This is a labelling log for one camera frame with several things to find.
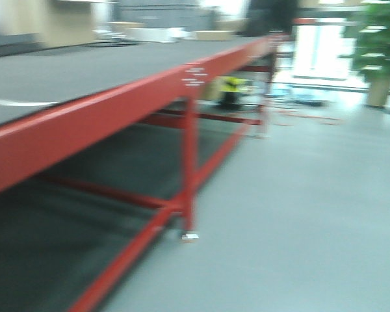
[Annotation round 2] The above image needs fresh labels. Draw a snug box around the red metal table frame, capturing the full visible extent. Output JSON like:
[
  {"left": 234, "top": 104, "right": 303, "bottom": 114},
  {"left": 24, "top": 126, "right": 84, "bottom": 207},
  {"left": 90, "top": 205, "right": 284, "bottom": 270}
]
[{"left": 0, "top": 33, "right": 285, "bottom": 311}]

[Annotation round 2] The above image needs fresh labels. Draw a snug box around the yellow black object under table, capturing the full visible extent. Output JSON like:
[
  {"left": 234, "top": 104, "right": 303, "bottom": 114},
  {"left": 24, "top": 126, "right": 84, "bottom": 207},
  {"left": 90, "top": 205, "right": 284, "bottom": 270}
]
[{"left": 217, "top": 76, "right": 246, "bottom": 110}]

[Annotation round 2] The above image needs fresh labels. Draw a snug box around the green artificial plant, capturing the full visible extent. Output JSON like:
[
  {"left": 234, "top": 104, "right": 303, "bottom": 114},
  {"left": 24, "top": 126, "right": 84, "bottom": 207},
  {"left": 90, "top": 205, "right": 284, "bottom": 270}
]
[{"left": 343, "top": 1, "right": 390, "bottom": 110}]

